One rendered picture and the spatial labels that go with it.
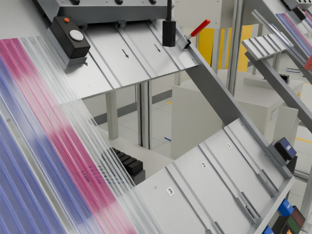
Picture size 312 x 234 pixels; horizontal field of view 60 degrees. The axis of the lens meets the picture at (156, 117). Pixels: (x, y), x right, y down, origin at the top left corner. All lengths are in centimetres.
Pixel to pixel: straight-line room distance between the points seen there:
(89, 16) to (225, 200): 46
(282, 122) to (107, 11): 68
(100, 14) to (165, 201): 40
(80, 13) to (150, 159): 57
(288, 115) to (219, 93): 32
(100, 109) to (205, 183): 228
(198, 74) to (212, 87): 5
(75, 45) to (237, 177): 42
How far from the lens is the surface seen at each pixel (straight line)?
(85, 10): 59
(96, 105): 272
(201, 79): 77
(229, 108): 75
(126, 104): 299
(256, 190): 66
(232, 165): 63
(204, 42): 386
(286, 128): 101
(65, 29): 53
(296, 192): 203
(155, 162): 95
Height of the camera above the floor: 112
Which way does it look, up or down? 23 degrees down
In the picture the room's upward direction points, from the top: straight up
